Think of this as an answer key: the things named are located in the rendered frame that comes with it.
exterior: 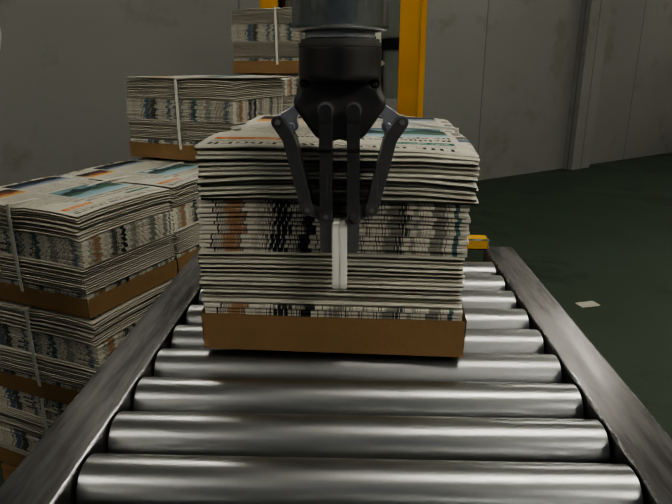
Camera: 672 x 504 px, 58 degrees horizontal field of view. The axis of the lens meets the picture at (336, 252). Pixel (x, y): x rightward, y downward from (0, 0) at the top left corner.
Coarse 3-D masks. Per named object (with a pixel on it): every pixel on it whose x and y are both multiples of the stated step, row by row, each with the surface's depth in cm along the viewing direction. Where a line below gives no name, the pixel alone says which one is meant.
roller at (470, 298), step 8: (200, 296) 86; (464, 296) 85; (472, 296) 85; (480, 296) 85; (488, 296) 85; (496, 296) 85; (504, 296) 85; (512, 296) 85; (200, 304) 85; (464, 304) 84; (472, 304) 84; (480, 304) 84; (488, 304) 84; (496, 304) 84; (504, 304) 84; (512, 304) 84
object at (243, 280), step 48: (240, 144) 60; (336, 144) 61; (432, 144) 63; (240, 192) 62; (288, 192) 61; (336, 192) 61; (384, 192) 60; (432, 192) 60; (240, 240) 64; (288, 240) 63; (384, 240) 62; (432, 240) 62; (240, 288) 66; (288, 288) 65; (384, 288) 64; (432, 288) 64
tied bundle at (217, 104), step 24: (144, 96) 174; (168, 96) 171; (192, 96) 168; (216, 96) 165; (240, 96) 166; (264, 96) 177; (144, 120) 177; (168, 120) 173; (192, 120) 170; (216, 120) 167; (240, 120) 168; (192, 144) 172
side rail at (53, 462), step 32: (192, 256) 101; (192, 288) 87; (160, 320) 76; (128, 352) 68; (96, 384) 61; (128, 384) 61; (64, 416) 56; (96, 416) 56; (64, 448) 51; (96, 448) 52; (32, 480) 47; (64, 480) 47
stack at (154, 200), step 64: (0, 192) 135; (64, 192) 136; (128, 192) 136; (192, 192) 151; (0, 256) 130; (64, 256) 122; (128, 256) 132; (0, 320) 137; (64, 320) 128; (128, 320) 135; (64, 384) 134
